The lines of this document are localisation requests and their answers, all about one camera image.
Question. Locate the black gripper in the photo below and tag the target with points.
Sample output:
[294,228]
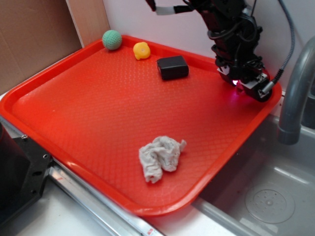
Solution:
[249,77]

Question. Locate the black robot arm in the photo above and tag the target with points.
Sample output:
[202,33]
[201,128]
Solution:
[236,36]

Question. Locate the grey faucet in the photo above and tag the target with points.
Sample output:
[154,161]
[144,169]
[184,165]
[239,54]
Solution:
[299,101]

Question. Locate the black rectangular box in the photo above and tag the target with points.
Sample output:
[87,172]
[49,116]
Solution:
[173,68]

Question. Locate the yellow rubber toy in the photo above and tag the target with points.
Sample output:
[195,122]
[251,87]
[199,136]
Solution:
[141,50]

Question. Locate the red plastic tray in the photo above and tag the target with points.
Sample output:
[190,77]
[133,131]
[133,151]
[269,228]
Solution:
[95,109]

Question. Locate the grey sink basin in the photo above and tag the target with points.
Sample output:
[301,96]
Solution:
[266,188]

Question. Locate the green knitted ball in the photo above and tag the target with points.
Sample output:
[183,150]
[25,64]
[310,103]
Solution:
[112,40]

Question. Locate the brown cardboard panel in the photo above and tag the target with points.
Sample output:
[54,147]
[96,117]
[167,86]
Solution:
[35,34]

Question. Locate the aluminium rail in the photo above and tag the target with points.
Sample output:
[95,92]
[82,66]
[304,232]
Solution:
[70,207]

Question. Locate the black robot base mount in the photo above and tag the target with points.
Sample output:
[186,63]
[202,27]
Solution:
[24,167]

